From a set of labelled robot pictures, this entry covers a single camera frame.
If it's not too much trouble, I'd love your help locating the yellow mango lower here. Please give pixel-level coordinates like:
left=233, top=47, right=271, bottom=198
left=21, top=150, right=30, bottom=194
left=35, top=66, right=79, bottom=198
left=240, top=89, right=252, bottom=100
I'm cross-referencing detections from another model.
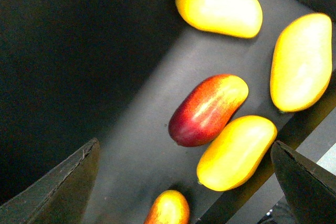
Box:
left=196, top=115, right=278, bottom=191

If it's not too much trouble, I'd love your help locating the small red yellow mango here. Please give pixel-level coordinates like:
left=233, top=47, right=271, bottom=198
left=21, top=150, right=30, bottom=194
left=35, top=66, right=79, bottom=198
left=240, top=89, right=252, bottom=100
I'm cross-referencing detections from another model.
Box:
left=144, top=190, right=190, bottom=224

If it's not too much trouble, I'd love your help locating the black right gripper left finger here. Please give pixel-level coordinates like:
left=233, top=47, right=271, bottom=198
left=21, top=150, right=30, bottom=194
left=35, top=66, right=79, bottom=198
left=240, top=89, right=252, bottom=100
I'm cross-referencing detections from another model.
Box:
left=1, top=138, right=100, bottom=223

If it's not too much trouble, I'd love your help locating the yellow mango top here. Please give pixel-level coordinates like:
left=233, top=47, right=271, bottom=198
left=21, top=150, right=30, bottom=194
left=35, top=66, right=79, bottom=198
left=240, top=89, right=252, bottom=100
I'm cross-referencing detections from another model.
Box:
left=175, top=0, right=263, bottom=38

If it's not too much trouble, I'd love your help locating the yellow mango right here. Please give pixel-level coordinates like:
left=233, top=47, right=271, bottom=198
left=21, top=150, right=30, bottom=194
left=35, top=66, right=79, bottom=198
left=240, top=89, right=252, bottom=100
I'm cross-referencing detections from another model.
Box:
left=270, top=13, right=332, bottom=113

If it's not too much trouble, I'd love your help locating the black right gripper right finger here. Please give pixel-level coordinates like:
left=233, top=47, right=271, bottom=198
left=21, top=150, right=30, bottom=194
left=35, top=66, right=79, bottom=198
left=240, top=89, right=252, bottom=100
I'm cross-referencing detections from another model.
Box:
left=270, top=141, right=335, bottom=223

